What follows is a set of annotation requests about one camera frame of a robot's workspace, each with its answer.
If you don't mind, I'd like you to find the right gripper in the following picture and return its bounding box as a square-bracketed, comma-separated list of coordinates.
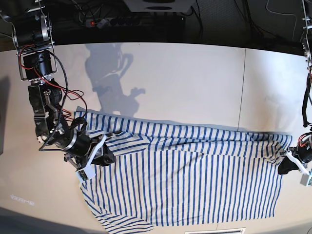
[63, 133, 116, 168]

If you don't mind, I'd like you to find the black power strip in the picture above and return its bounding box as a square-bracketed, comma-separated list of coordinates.
[83, 15, 186, 29]

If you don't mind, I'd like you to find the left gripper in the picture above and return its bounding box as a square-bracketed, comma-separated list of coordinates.
[278, 133, 312, 175]

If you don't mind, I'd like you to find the blue white striped T-shirt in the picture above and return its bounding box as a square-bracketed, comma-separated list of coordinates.
[80, 113, 292, 234]

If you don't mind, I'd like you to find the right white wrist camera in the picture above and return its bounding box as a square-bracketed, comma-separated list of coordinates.
[76, 135, 107, 182]

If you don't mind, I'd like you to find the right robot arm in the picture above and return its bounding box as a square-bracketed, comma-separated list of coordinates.
[0, 0, 116, 170]

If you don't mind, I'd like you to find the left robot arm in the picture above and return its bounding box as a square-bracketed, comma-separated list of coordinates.
[278, 0, 312, 176]

